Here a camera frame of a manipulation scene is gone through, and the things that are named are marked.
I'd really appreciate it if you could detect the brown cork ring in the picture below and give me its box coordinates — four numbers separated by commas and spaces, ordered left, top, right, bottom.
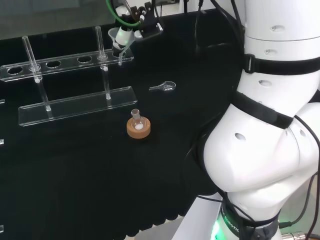
126, 116, 152, 139

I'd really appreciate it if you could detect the clear weighing funnel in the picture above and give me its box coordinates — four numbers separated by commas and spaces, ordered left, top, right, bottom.
148, 80, 177, 92

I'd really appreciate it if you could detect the small round-bottom glass flask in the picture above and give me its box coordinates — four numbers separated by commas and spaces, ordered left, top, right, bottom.
130, 108, 147, 131

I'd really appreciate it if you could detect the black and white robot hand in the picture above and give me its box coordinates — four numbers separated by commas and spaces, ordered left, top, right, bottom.
111, 0, 165, 57

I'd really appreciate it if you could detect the thick black cable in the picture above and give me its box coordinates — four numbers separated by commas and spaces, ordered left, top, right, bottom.
210, 0, 246, 35

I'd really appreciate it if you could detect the clear plastic funnel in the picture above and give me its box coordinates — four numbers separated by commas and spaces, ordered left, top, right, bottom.
107, 27, 134, 67

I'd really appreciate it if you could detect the black bench cloth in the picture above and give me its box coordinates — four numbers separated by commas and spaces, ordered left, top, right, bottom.
0, 7, 247, 238

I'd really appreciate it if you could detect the silver cable connector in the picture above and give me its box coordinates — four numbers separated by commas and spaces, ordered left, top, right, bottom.
281, 231, 320, 240

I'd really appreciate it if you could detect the green cable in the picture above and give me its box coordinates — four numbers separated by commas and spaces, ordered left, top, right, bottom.
104, 0, 144, 27

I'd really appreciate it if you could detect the black cable with plug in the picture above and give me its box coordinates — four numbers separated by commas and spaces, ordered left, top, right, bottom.
193, 0, 236, 61

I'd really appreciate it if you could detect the clear acrylic funnel stand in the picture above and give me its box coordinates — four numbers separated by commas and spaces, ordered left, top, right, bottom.
0, 25, 139, 128

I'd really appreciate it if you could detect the thin black cable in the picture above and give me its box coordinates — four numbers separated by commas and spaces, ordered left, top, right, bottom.
278, 114, 320, 230

